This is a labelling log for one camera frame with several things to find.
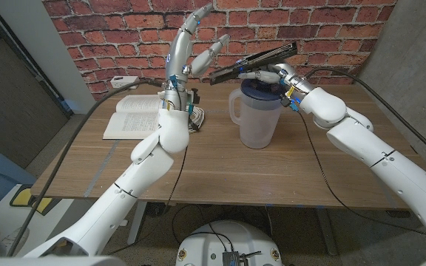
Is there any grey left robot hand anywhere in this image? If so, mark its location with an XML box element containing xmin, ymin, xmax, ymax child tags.
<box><xmin>160</xmin><ymin>2</ymin><xmax>231</xmax><ymax>112</ymax></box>

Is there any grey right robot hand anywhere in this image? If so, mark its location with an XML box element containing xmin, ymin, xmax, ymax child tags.
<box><xmin>237</xmin><ymin>62</ymin><xmax>316</xmax><ymax>101</ymax></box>

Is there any black stapler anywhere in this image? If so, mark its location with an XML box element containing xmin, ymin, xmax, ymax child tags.
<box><xmin>209</xmin><ymin>41</ymin><xmax>298</xmax><ymax>86</ymax></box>

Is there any clear pitcher with blue lid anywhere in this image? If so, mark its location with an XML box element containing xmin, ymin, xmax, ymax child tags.
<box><xmin>229</xmin><ymin>78</ymin><xmax>284</xmax><ymax>150</ymax></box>

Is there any open paperback book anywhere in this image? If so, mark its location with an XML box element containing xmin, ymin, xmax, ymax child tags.
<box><xmin>102</xmin><ymin>94</ymin><xmax>166</xmax><ymax>141</ymax></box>

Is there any red brick printed backdrop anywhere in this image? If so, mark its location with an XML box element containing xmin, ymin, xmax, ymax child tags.
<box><xmin>42</xmin><ymin>0</ymin><xmax>399</xmax><ymax>103</ymax></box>

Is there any white power strip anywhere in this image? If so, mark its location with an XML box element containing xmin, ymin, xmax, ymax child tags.
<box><xmin>109</xmin><ymin>75</ymin><xmax>141</xmax><ymax>90</ymax></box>

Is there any grey tape strip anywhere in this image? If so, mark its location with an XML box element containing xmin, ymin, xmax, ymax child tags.
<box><xmin>82</xmin><ymin>139</ymin><xmax>121</xmax><ymax>199</ymax></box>

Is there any grey table leg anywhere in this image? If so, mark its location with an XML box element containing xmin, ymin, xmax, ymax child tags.
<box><xmin>314</xmin><ymin>207</ymin><xmax>338</xmax><ymax>256</ymax></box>

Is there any white table leg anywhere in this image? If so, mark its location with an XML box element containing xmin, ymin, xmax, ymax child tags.
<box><xmin>126</xmin><ymin>201</ymin><xmax>148</xmax><ymax>245</ymax></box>

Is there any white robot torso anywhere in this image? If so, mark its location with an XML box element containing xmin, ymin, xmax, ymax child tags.
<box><xmin>175</xmin><ymin>219</ymin><xmax>283</xmax><ymax>266</ymax></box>

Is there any dark wooden door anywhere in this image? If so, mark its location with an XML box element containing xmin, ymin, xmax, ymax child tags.
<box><xmin>0</xmin><ymin>5</ymin><xmax>70</xmax><ymax>169</ymax></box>

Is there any white sneaker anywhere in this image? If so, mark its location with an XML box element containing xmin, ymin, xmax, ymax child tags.
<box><xmin>0</xmin><ymin>227</ymin><xmax>30</xmax><ymax>254</ymax></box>

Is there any coiled white USB cable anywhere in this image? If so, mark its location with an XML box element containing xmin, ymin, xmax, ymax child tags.
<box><xmin>187</xmin><ymin>105</ymin><xmax>206</xmax><ymax>134</ymax></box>

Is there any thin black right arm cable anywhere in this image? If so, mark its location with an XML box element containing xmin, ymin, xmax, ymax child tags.
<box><xmin>296</xmin><ymin>109</ymin><xmax>426</xmax><ymax>245</ymax></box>

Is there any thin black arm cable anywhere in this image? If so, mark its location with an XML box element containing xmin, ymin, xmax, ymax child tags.
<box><xmin>107</xmin><ymin>146</ymin><xmax>189</xmax><ymax>256</ymax></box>
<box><xmin>296</xmin><ymin>109</ymin><xmax>426</xmax><ymax>245</ymax></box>

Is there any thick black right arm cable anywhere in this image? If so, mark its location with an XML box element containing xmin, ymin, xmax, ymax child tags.
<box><xmin>305</xmin><ymin>67</ymin><xmax>426</xmax><ymax>166</ymax></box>

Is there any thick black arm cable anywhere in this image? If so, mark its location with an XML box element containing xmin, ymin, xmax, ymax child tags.
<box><xmin>5</xmin><ymin>78</ymin><xmax>166</xmax><ymax>258</ymax></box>
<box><xmin>305</xmin><ymin>67</ymin><xmax>426</xmax><ymax>166</ymax></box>

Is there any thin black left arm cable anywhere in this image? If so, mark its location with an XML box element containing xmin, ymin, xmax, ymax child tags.
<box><xmin>107</xmin><ymin>146</ymin><xmax>189</xmax><ymax>256</ymax></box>

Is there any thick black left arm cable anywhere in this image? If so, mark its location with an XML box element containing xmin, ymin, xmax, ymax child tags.
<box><xmin>5</xmin><ymin>78</ymin><xmax>166</xmax><ymax>258</ymax></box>

